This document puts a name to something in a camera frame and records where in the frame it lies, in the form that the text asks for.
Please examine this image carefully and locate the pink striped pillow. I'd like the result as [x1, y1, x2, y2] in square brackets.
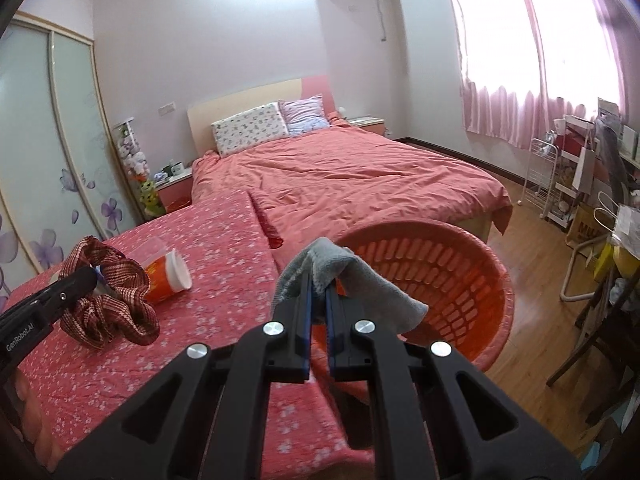
[279, 94, 332, 136]

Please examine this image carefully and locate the white wire trolley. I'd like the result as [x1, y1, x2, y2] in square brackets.
[520, 137, 558, 221]

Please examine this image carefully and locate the white shelf cart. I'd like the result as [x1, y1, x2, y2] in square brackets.
[545, 115, 603, 228]

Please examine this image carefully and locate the beige wooden headboard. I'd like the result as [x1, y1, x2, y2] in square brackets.
[186, 74, 337, 156]

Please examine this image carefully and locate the red floral blanket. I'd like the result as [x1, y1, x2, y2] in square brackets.
[0, 190, 381, 480]

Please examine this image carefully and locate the orange and white paper cup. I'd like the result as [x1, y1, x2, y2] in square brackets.
[144, 250, 193, 305]

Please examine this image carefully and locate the dark wooden chair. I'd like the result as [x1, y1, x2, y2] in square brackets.
[546, 195, 640, 428]

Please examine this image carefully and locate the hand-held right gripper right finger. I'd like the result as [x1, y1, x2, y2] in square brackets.
[325, 286, 584, 480]

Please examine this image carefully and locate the white cardboard box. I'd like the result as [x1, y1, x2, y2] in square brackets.
[596, 97, 623, 126]

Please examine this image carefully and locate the bed with red duvet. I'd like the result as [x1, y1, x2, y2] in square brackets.
[191, 120, 513, 261]

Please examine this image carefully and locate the white metal tube frame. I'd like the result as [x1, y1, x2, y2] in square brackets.
[559, 207, 623, 303]

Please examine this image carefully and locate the brown paper bag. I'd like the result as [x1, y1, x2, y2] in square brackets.
[566, 204, 608, 257]

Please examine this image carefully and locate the frosted glass floral wardrobe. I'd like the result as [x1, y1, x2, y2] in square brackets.
[0, 10, 147, 321]

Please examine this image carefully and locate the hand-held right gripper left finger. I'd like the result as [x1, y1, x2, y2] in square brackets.
[52, 269, 314, 480]

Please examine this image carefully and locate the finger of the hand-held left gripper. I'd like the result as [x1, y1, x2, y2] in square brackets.
[46, 265, 104, 319]

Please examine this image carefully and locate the brown patterned fabric scrunchie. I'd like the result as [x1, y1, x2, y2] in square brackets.
[59, 235, 161, 351]

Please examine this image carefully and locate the white floral pillow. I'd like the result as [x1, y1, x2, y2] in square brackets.
[210, 102, 290, 157]

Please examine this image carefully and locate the clear plastic cup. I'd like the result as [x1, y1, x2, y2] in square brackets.
[132, 236, 176, 273]

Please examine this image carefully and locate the pink curtain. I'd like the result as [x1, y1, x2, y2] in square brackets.
[439, 0, 640, 158]

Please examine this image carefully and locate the orange plastic basket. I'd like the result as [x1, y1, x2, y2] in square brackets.
[312, 219, 516, 376]

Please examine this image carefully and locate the grey cloth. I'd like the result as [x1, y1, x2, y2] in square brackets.
[272, 237, 430, 334]

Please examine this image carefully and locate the pink bedside table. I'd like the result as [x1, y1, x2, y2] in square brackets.
[346, 116, 387, 137]
[154, 167, 195, 213]

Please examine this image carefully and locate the plush toy display tube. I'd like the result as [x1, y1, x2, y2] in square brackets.
[112, 117, 167, 221]

